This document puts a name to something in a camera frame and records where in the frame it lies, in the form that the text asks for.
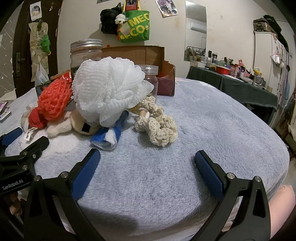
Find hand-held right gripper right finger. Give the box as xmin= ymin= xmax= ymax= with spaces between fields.
xmin=194 ymin=150 xmax=271 ymax=241

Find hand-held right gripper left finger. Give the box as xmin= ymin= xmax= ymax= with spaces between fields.
xmin=23 ymin=148 xmax=107 ymax=241

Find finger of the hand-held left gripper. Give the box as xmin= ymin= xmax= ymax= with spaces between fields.
xmin=0 ymin=127 xmax=23 ymax=149
xmin=0 ymin=136 xmax=50 ymax=169

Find red knit soft item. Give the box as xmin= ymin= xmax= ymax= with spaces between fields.
xmin=28 ymin=108 xmax=47 ymax=129

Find cream plush toy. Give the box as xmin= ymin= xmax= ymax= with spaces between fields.
xmin=21 ymin=104 xmax=102 ymax=139

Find red mesh bath sponge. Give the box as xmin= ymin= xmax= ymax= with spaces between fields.
xmin=37 ymin=77 xmax=74 ymax=122

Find cream crochet scrunchie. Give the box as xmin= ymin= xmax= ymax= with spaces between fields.
xmin=131 ymin=95 xmax=178 ymax=147

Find white mesh bath sponge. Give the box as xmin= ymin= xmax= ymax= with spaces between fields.
xmin=72 ymin=57 xmax=154 ymax=127

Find cardboard box red inside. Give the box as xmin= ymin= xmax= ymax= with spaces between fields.
xmin=99 ymin=46 xmax=176 ymax=96

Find person's left hand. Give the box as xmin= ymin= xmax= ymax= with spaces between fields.
xmin=3 ymin=192 xmax=25 ymax=217

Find white square device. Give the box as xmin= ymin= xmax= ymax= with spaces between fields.
xmin=0 ymin=111 xmax=12 ymax=123

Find clear plastic bag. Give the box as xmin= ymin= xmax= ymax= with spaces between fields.
xmin=35 ymin=62 xmax=50 ymax=85

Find pink bedding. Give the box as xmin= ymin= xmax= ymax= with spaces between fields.
xmin=266 ymin=184 xmax=296 ymax=237

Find table with green cloth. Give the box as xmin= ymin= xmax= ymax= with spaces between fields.
xmin=186 ymin=65 xmax=278 ymax=126

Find green plush toy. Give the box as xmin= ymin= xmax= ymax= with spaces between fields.
xmin=40 ymin=35 xmax=51 ymax=52

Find dark wooden door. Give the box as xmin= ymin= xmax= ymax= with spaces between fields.
xmin=14 ymin=0 xmax=63 ymax=98

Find large dark green jar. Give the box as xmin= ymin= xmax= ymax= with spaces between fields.
xmin=70 ymin=39 xmax=103 ymax=79

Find clutter of bottles and jars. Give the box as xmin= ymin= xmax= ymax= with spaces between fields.
xmin=185 ymin=50 xmax=273 ymax=92

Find small clear plastic jar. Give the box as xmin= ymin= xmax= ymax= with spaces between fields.
xmin=139 ymin=65 xmax=159 ymax=96

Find hanging clothes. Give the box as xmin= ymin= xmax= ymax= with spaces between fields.
xmin=277 ymin=42 xmax=296 ymax=130

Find white refrigerator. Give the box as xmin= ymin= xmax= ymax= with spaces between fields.
xmin=253 ymin=31 xmax=289 ymax=107

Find paper note on door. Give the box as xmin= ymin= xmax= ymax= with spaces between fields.
xmin=30 ymin=1 xmax=42 ymax=20

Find black hanging bag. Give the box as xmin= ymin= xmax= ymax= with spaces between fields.
xmin=100 ymin=2 xmax=122 ymax=35

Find green tote bag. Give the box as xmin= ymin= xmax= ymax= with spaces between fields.
xmin=117 ymin=0 xmax=151 ymax=43

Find dark bag on refrigerator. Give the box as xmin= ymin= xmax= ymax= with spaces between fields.
xmin=253 ymin=14 xmax=282 ymax=33

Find red hanging packet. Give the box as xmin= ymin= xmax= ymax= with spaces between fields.
xmin=125 ymin=0 xmax=139 ymax=11

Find door handle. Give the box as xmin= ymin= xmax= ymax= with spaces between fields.
xmin=15 ymin=53 xmax=26 ymax=78

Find beige hanging wall organizer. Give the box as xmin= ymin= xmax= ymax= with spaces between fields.
xmin=29 ymin=21 xmax=50 ymax=82

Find wall mirror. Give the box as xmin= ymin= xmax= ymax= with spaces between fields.
xmin=184 ymin=1 xmax=207 ymax=62

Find wall photo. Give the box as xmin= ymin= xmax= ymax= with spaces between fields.
xmin=155 ymin=0 xmax=178 ymax=17

